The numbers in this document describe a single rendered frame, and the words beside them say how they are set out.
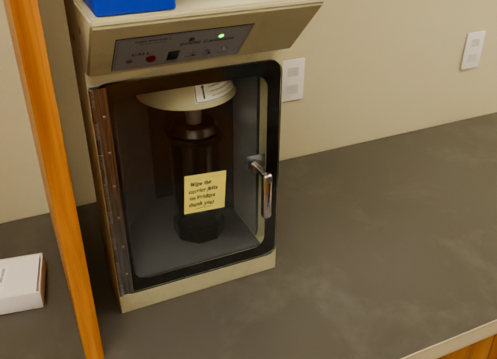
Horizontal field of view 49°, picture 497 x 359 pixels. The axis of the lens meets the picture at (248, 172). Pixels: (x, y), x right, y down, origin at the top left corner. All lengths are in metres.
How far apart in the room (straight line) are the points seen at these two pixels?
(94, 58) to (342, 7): 0.88
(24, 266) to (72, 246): 0.34
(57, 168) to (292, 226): 0.65
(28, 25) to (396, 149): 1.17
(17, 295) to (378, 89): 1.10
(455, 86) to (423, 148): 0.28
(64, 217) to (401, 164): 1.00
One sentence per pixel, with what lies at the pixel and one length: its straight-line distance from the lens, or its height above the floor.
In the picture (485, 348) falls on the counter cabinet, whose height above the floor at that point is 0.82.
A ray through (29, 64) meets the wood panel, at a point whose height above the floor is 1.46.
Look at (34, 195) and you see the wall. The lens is 1.39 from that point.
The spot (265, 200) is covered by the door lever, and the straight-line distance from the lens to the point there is 0.95.
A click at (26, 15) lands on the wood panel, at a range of 0.70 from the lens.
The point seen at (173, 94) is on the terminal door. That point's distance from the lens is 0.85.
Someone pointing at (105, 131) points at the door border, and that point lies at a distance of 0.84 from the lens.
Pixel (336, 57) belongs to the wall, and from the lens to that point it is 1.52.
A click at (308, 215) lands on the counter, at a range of 1.30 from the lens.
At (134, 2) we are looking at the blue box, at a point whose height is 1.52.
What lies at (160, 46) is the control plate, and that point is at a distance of 0.75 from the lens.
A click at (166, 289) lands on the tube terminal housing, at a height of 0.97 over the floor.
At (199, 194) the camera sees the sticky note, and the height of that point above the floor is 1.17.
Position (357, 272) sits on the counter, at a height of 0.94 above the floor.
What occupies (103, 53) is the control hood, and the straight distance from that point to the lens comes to 0.74.
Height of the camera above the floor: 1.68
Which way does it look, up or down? 30 degrees down
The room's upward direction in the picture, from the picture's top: straight up
